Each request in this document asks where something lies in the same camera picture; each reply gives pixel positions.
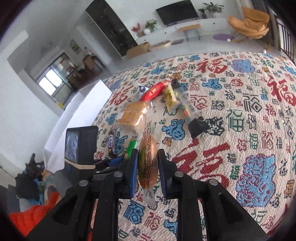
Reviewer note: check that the green snack bar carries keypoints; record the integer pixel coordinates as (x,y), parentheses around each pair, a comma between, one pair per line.
(132,145)

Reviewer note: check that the white blue triangular packet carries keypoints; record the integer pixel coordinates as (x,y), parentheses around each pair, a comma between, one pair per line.
(142,90)

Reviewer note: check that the candy tube with black cap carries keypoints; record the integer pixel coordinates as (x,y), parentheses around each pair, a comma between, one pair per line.
(195,121)

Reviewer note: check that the cardboard box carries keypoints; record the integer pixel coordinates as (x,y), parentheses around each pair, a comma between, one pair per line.
(138,50)

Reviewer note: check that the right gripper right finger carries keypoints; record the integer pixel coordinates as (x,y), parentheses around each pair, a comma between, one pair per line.
(178,185)

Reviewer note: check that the white tv cabinet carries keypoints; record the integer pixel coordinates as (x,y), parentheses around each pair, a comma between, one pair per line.
(210,26)

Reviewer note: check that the bagged bread loaf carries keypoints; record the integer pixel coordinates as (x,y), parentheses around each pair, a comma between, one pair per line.
(133,115)

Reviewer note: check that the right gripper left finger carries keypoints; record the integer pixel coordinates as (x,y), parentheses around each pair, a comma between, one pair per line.
(119,185)

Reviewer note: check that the white storage box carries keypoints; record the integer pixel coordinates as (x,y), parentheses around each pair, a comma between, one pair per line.
(81,111)

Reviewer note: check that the green potted plant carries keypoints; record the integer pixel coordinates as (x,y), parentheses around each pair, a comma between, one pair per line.
(214,9)

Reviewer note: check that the orange lounge chair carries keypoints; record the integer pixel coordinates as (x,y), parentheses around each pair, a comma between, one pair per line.
(254,25)

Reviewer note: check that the black flat television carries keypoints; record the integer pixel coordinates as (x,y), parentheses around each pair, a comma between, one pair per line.
(176,12)

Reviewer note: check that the red snack packet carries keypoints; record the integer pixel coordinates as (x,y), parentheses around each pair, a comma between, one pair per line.
(154,91)

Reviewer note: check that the dark wooden chair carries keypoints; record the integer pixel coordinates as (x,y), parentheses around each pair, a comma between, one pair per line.
(287,43)

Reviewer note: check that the small wooden bench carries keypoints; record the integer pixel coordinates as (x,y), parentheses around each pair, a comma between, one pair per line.
(194,28)

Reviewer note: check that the patterned woven table cloth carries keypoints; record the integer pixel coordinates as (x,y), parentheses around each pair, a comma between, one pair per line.
(248,99)

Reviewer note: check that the round brown pastry packet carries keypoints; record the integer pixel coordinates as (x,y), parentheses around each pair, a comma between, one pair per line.
(148,167)

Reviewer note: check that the yellow green snack packet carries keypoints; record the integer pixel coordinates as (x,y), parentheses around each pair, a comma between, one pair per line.
(170,98)

